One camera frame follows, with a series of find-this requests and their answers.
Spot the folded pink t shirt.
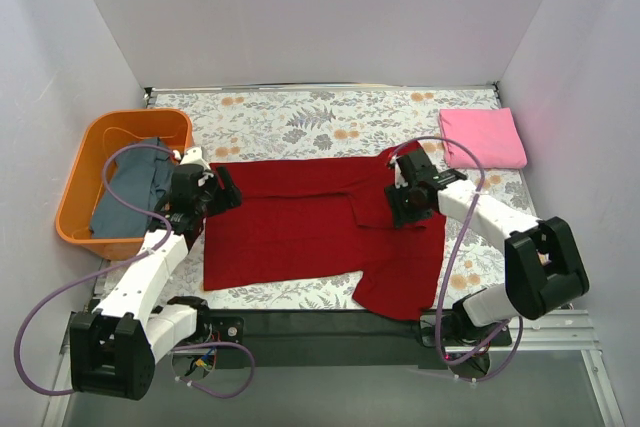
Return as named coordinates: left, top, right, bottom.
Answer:
left=439, top=108, right=527, bottom=170

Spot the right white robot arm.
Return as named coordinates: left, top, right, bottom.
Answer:
left=385, top=149, right=590, bottom=345

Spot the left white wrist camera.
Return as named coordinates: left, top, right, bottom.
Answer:
left=172, top=146, right=210, bottom=170

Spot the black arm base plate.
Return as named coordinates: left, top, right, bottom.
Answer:
left=201, top=310, right=445, bottom=371

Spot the orange plastic tub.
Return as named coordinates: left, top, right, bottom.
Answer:
left=55, top=109, right=193, bottom=261

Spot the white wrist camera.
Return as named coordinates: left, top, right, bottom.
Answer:
left=387, top=155, right=407, bottom=189
left=172, top=146, right=210, bottom=170

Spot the grey blue t shirt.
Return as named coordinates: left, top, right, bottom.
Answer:
left=89, top=137, right=175, bottom=239

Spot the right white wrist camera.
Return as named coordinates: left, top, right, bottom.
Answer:
left=387, top=155, right=407, bottom=189

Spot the red t shirt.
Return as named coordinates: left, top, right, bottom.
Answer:
left=203, top=154, right=445, bottom=320

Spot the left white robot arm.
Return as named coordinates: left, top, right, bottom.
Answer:
left=69, top=164, right=242, bottom=400

